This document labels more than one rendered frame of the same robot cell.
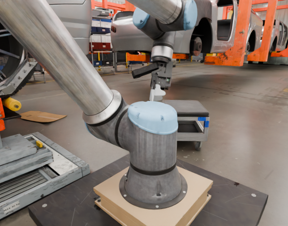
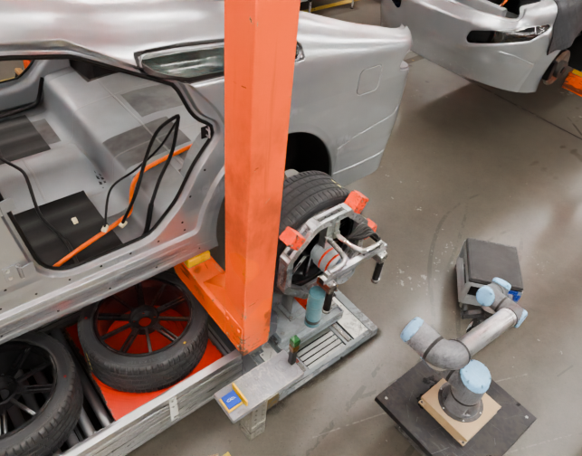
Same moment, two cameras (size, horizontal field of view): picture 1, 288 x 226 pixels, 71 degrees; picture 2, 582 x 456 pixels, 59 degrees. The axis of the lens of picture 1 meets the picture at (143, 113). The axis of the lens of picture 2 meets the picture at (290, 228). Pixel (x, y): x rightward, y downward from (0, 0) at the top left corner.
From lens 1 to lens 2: 2.30 m
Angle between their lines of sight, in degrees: 26
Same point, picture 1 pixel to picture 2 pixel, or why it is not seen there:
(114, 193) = (436, 404)
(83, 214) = (413, 410)
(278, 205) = (555, 407)
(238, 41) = not seen: outside the picture
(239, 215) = (510, 430)
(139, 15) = (482, 298)
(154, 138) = (474, 394)
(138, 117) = (468, 383)
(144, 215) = (455, 424)
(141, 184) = (457, 407)
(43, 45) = not seen: hidden behind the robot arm
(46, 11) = not seen: hidden behind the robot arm
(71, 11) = (378, 129)
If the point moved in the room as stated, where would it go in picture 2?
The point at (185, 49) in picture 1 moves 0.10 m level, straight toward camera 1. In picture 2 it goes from (529, 86) to (529, 91)
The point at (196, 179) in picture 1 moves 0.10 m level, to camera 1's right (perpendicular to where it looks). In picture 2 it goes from (490, 403) to (510, 406)
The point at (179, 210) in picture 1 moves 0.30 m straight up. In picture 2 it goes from (476, 425) to (498, 394)
